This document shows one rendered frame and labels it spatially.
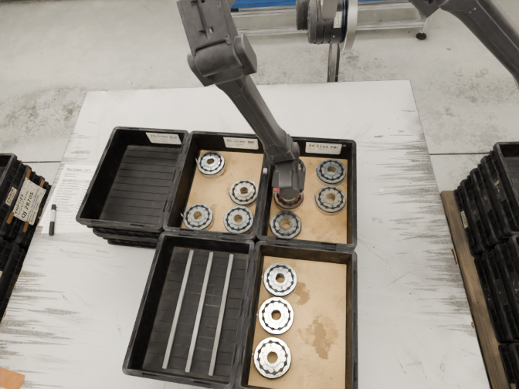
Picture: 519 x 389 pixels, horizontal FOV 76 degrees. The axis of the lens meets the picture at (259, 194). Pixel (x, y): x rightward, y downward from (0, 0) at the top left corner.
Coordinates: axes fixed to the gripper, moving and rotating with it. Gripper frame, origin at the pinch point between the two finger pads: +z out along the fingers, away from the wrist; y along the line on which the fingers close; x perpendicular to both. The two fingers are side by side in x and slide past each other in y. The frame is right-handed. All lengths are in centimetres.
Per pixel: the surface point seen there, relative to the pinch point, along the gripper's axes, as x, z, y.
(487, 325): -20, 73, 95
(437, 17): 230, 87, 101
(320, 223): -8.3, 4.2, 11.4
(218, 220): -11.4, 3.9, -23.4
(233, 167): 10.8, 3.9, -22.2
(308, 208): -3.0, 4.2, 7.1
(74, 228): -17, 16, -84
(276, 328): -43.5, 1.2, 1.2
